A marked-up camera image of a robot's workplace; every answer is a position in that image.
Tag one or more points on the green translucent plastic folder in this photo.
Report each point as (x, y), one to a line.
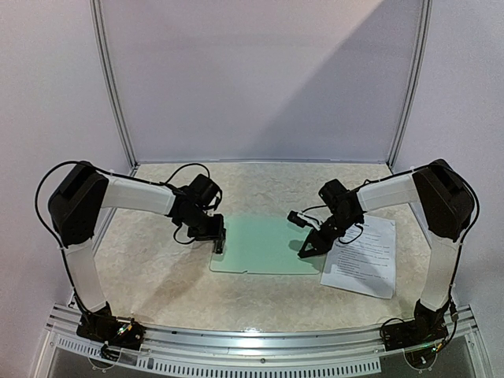
(264, 245)

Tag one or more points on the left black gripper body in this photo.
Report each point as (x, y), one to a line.
(205, 230)

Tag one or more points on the printed paper sheet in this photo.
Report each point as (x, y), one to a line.
(364, 261)

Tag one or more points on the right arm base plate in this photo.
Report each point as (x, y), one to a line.
(399, 334)

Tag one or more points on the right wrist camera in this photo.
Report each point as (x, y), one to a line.
(303, 220)

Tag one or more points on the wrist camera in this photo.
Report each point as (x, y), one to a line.
(206, 193)
(303, 220)

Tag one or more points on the right aluminium frame post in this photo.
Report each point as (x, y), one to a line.
(413, 80)

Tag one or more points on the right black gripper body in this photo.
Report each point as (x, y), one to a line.
(326, 230)

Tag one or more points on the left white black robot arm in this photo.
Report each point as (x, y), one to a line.
(76, 205)

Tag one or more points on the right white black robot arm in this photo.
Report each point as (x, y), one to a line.
(448, 205)

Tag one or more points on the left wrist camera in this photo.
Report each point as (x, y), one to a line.
(206, 193)

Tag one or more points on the aluminium front rail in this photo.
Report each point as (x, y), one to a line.
(183, 352)

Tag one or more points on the aluminium frame post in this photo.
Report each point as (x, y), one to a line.
(413, 80)
(104, 56)

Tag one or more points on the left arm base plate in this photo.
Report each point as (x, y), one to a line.
(110, 330)

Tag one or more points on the left aluminium frame post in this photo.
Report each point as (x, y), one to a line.
(104, 56)

